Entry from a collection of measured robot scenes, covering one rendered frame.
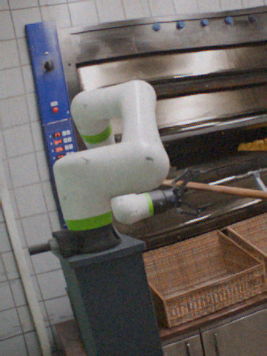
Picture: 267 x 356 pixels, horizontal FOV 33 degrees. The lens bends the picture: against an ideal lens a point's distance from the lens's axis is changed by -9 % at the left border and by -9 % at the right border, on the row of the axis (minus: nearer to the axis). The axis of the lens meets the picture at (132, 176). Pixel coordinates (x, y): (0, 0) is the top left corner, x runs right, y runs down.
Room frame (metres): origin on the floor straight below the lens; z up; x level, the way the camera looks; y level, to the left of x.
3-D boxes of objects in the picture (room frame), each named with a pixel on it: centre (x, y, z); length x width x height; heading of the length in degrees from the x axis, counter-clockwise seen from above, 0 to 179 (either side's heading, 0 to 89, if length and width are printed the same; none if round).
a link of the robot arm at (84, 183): (1.23, 0.12, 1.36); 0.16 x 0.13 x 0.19; 84
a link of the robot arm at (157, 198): (1.83, -0.07, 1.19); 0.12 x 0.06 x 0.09; 16
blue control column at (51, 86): (3.24, 0.58, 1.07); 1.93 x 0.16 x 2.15; 16
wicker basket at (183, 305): (2.22, -0.21, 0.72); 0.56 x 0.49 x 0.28; 108
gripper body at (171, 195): (1.85, -0.14, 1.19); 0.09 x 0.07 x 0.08; 106
